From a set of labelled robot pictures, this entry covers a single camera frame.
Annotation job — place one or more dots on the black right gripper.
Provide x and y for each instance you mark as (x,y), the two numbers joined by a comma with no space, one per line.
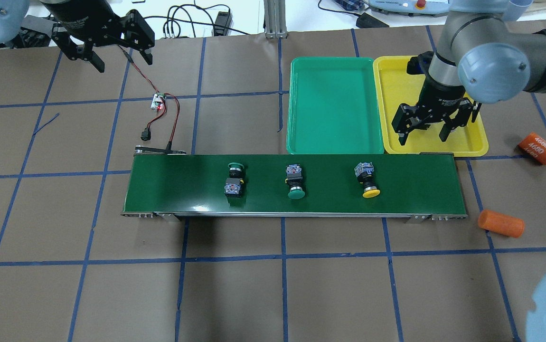
(439,96)

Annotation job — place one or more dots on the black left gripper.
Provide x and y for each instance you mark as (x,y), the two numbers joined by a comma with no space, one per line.
(82,16)

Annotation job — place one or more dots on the yellow push button switch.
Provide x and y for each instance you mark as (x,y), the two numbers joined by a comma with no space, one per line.
(364,172)

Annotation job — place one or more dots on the green push button switch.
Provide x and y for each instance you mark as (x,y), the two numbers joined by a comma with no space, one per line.
(294,181)

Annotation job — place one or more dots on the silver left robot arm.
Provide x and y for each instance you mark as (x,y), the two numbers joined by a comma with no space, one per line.
(14,17)

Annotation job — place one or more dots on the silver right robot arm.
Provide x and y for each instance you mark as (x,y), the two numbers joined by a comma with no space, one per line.
(480,294)

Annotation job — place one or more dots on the yellow plastic tray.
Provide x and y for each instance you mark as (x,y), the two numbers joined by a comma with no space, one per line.
(399,80)

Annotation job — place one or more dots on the small motor controller board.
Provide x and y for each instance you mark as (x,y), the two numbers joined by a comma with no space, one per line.
(158,101)

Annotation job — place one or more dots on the green plastic tray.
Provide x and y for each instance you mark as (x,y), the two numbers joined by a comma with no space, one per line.
(333,107)

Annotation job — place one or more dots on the grey teach pendant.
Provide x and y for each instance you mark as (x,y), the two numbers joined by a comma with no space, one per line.
(411,8)

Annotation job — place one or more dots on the plain orange cylinder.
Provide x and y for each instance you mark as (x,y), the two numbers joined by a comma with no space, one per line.
(501,224)

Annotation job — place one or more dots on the green conveyor belt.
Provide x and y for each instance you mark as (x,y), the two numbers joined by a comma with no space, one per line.
(414,186)

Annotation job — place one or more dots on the aluminium frame post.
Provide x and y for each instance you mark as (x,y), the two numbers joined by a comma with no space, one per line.
(275,19)

